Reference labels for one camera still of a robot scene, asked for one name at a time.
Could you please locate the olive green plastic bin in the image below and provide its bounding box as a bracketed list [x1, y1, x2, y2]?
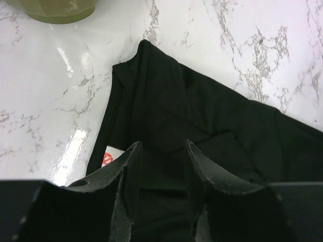
[6, 0, 97, 24]

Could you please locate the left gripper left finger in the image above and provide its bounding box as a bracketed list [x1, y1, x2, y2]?
[25, 142, 143, 241]

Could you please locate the black t shirt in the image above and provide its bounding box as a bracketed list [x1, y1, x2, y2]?
[87, 40, 322, 241]

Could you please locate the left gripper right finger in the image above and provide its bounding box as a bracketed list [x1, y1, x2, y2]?
[184, 140, 290, 241]

